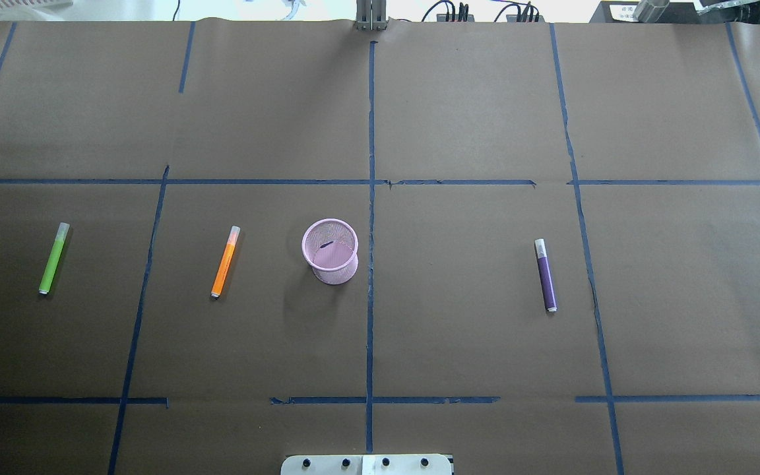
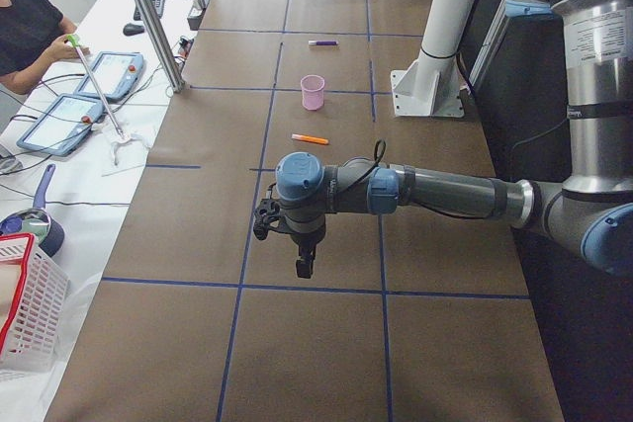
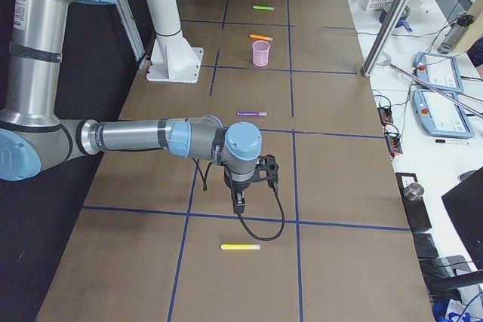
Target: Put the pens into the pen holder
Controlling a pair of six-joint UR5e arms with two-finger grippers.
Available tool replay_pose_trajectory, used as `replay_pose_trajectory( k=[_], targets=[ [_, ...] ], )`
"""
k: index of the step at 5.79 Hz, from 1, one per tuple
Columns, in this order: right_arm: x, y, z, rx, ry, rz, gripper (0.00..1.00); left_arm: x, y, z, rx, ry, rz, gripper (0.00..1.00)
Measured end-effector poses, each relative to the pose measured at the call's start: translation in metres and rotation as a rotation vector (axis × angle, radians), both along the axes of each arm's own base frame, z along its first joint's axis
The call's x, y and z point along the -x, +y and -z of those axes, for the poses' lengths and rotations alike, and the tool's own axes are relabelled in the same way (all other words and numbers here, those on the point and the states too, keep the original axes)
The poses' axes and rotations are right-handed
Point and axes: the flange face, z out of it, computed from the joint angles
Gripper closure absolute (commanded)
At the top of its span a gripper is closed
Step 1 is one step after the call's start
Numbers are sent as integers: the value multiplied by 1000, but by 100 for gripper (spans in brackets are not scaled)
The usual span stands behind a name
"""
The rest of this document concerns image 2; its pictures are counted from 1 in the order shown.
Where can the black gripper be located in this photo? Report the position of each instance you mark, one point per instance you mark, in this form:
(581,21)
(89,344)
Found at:
(307,241)

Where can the orange marker pen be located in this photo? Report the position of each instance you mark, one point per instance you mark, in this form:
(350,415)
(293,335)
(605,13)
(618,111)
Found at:
(309,139)

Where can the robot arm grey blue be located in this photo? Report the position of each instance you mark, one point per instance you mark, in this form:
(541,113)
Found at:
(590,213)

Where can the blue saucepan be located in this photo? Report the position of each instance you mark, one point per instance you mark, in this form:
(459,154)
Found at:
(36,220)

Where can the far teach pendant tablet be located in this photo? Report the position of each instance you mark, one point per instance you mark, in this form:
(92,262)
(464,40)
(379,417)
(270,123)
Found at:
(117,73)

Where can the teach pendant tablet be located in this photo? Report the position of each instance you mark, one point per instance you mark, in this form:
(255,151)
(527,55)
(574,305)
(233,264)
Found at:
(62,126)
(117,73)

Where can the white red plastic basket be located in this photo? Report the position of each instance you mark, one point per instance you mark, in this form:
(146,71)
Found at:
(33,291)

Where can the near teach pendant tablet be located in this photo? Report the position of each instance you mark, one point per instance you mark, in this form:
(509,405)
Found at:
(62,126)

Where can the black computer mouse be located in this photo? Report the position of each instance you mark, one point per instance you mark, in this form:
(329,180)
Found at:
(131,29)

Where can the person in black shirt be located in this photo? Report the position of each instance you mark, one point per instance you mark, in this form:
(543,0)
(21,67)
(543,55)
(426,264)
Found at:
(33,37)

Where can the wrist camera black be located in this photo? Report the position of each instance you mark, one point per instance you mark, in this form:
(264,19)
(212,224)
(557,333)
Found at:
(266,218)

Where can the green handled reacher grabber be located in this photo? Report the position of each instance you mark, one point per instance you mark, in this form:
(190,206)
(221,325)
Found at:
(123,138)

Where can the aluminium frame post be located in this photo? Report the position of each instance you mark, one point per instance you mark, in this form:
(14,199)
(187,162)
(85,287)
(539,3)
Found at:
(160,43)

